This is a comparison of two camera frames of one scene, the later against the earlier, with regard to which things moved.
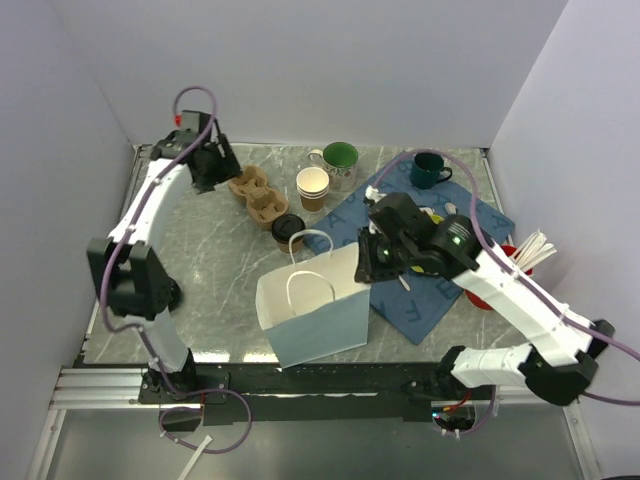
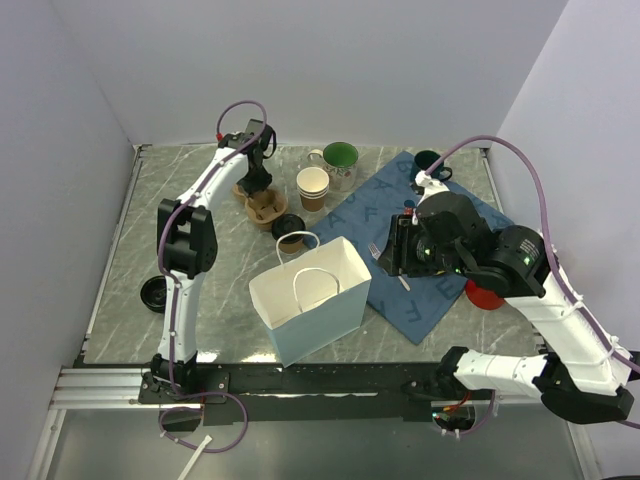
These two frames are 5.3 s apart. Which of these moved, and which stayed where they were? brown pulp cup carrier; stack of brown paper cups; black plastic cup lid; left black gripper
Moved: left black gripper
Stayed: black plastic cup lid; stack of brown paper cups; brown pulp cup carrier
